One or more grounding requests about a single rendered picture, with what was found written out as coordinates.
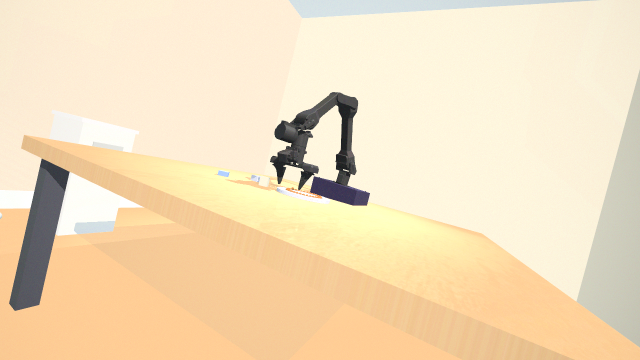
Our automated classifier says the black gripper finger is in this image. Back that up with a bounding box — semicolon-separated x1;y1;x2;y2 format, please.
298;171;315;190
272;164;287;184

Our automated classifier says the white round board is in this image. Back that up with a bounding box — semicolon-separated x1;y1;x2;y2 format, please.
276;187;330;204

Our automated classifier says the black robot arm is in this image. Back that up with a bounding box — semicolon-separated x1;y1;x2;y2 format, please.
274;92;359;187

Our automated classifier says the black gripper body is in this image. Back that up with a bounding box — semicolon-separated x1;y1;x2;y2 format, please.
270;144;319;174

